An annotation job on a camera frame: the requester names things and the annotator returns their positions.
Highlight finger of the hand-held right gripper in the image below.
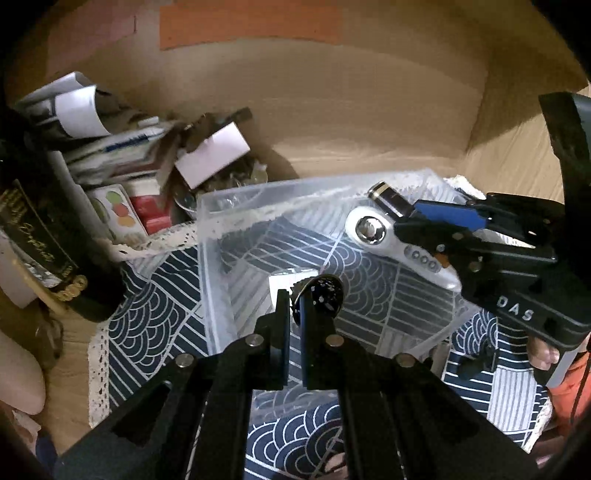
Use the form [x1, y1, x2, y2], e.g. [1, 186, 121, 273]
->
[392, 216, 485, 283]
[410, 198, 491, 232]

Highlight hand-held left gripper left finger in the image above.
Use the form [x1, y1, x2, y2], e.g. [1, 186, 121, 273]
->
[54, 289, 293, 480]

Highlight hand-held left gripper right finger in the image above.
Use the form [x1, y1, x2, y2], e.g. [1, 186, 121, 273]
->
[295, 294, 542, 480]

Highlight small round black speckled disc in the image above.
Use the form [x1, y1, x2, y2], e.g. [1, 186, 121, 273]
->
[295, 274, 345, 320]

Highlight black cylinder with gold ring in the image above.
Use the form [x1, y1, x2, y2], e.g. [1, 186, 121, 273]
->
[367, 182, 416, 219]

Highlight white handheld remote device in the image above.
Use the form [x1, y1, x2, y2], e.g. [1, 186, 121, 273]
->
[345, 204, 462, 292]

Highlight clear plastic storage box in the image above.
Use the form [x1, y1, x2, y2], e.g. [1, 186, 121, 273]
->
[196, 167, 483, 357]

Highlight person's right hand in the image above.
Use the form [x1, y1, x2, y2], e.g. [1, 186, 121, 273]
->
[527, 336, 563, 371]

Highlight orange garment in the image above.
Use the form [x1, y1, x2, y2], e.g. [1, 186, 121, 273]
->
[549, 344, 591, 428]

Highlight navy wave-patterned lace-edged cloth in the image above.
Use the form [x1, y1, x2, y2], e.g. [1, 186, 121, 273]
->
[88, 174, 555, 480]

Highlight glass bowl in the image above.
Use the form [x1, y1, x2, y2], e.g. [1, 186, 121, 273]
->
[172, 178, 204, 221]

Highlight red and white small box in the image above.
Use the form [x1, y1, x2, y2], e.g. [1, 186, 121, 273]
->
[127, 181, 174, 235]

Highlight white blank card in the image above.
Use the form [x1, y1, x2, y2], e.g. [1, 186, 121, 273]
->
[174, 123, 251, 190]

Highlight white box with coloured dots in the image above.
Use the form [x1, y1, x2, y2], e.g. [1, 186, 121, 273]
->
[88, 184, 148, 245]

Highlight white and blue paper packet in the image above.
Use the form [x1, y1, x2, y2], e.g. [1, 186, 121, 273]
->
[65, 126, 169, 178]

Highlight dark glass wine bottle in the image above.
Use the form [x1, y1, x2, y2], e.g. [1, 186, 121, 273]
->
[0, 108, 122, 323]

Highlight curled white paper sheets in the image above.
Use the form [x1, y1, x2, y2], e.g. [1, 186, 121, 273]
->
[14, 71, 114, 139]

